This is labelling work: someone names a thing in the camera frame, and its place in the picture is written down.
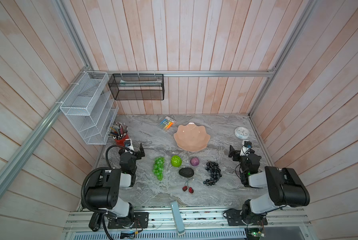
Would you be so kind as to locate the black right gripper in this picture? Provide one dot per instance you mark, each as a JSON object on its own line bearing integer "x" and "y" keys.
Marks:
{"x": 236, "y": 153}

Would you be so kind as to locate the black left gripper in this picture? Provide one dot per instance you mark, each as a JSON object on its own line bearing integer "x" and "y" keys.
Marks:
{"x": 137, "y": 153}

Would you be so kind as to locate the green grape bunch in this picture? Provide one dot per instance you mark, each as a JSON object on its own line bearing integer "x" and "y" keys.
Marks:
{"x": 158, "y": 168}

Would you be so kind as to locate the black grape bunch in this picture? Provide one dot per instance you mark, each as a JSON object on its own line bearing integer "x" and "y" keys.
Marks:
{"x": 214, "y": 172}

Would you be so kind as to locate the green striped melon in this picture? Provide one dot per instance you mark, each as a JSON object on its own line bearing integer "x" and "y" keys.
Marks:
{"x": 176, "y": 161}

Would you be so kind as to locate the purple fig fruit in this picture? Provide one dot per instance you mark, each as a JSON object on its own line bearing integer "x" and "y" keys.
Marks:
{"x": 195, "y": 161}

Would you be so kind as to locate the dark avocado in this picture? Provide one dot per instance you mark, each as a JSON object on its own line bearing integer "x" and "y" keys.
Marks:
{"x": 186, "y": 172}

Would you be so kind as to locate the red cherry pair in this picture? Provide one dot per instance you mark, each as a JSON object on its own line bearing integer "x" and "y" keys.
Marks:
{"x": 186, "y": 187}

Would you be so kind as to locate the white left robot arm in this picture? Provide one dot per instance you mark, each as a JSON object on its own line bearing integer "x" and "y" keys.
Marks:
{"x": 100, "y": 188}

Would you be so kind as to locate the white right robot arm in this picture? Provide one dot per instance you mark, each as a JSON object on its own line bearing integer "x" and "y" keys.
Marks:
{"x": 285, "y": 188}

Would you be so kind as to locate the pink scalloped fruit bowl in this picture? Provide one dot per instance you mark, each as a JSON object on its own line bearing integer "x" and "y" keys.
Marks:
{"x": 192, "y": 138}

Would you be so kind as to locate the white round timer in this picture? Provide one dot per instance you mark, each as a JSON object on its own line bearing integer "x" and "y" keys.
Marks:
{"x": 242, "y": 133}

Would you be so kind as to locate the red pencil cup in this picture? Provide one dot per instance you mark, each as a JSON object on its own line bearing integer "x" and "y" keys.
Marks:
{"x": 121, "y": 141}

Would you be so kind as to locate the bundle of coloured pencils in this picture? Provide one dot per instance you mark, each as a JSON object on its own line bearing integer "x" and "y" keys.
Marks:
{"x": 118, "y": 131}

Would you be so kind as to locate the highlighter marker pack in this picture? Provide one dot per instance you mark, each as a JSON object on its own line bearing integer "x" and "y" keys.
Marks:
{"x": 167, "y": 123}

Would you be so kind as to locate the white mesh shelf organizer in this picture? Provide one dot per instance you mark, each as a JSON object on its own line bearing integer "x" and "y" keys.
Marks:
{"x": 89, "y": 108}

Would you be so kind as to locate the green circuit board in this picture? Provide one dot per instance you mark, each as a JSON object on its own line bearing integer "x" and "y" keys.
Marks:
{"x": 254, "y": 234}

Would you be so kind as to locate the black stapler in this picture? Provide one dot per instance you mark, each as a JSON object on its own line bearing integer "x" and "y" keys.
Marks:
{"x": 95, "y": 221}

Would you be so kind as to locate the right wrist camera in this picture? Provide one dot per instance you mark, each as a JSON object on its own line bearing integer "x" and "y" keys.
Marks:
{"x": 246, "y": 148}

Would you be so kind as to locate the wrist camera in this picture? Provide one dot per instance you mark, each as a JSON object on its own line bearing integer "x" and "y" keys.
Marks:
{"x": 246, "y": 148}
{"x": 129, "y": 145}

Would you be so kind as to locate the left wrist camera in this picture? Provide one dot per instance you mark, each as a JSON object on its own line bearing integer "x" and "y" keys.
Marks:
{"x": 129, "y": 145}

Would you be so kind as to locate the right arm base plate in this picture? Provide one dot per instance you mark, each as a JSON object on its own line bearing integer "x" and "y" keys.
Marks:
{"x": 241, "y": 218}

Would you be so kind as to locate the black mesh wall basket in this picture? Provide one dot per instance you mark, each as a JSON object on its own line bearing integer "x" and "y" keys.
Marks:
{"x": 135, "y": 87}

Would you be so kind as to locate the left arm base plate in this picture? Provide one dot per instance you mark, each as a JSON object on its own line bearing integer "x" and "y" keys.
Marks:
{"x": 136, "y": 220}

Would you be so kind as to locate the light blue bar on rail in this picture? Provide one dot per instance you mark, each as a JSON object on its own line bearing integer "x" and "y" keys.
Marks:
{"x": 180, "y": 227}

